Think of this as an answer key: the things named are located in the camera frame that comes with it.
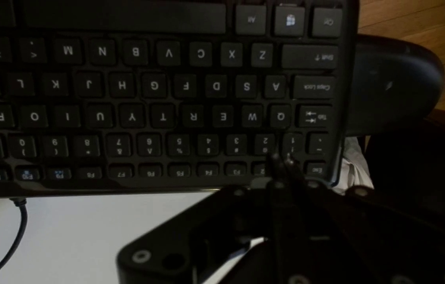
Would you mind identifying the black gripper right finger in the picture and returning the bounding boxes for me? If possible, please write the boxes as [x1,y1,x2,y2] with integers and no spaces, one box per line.
[285,155,445,284]

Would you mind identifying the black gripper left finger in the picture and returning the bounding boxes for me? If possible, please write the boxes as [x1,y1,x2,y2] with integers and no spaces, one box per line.
[116,150,291,284]

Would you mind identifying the black computer keyboard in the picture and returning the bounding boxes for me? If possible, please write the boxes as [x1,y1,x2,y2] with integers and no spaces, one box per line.
[0,0,362,200]

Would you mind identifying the black computer mouse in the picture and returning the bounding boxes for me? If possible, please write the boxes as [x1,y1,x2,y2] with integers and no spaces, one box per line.
[346,33,445,137]

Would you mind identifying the black keyboard cable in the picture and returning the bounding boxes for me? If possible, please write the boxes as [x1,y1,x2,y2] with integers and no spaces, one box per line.
[0,196,31,284]

